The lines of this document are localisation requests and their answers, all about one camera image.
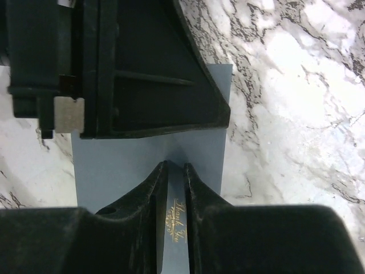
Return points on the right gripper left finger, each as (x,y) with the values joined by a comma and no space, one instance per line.
(126,236)

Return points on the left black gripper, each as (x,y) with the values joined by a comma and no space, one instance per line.
(41,51)

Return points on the grey blue envelope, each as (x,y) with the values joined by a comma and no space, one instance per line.
(105,170)

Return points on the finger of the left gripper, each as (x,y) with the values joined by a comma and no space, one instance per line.
(141,73)

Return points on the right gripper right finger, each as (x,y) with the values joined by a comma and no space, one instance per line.
(223,238)

